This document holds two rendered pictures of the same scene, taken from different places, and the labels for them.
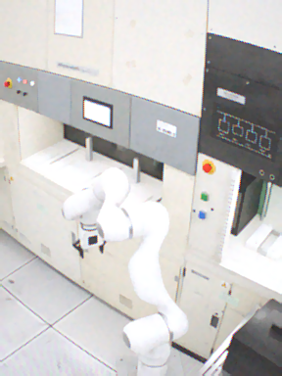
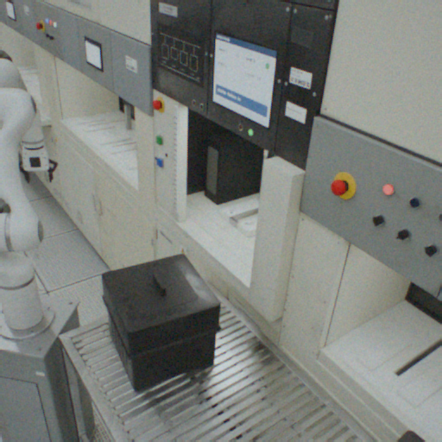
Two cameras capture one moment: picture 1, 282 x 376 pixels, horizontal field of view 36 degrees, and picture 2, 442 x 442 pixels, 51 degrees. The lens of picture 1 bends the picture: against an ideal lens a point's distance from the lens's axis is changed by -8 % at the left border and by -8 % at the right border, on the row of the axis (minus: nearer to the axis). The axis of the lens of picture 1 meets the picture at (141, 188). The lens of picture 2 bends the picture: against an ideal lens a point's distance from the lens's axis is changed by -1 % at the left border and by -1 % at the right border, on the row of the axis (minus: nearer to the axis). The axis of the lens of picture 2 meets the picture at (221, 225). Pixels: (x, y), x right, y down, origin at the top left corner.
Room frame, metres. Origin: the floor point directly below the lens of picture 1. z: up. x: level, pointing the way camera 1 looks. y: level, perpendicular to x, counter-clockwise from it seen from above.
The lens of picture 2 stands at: (0.01, -1.02, 1.93)
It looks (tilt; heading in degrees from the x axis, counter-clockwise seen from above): 32 degrees down; 15
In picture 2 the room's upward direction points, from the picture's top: 4 degrees clockwise
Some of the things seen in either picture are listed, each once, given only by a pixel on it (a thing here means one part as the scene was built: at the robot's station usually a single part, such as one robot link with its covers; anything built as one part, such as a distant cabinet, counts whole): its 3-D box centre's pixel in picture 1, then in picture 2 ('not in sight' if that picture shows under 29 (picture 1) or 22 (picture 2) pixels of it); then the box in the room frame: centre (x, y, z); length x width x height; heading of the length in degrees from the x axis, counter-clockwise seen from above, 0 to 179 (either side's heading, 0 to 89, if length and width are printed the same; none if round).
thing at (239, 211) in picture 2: (269, 241); (251, 215); (1.74, -0.68, 0.89); 0.22 x 0.21 x 0.04; 143
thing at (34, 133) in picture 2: (87, 205); (28, 123); (1.49, 0.21, 1.26); 0.09 x 0.08 x 0.13; 118
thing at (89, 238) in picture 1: (90, 233); (35, 155); (1.49, 0.20, 1.12); 0.10 x 0.07 x 0.11; 118
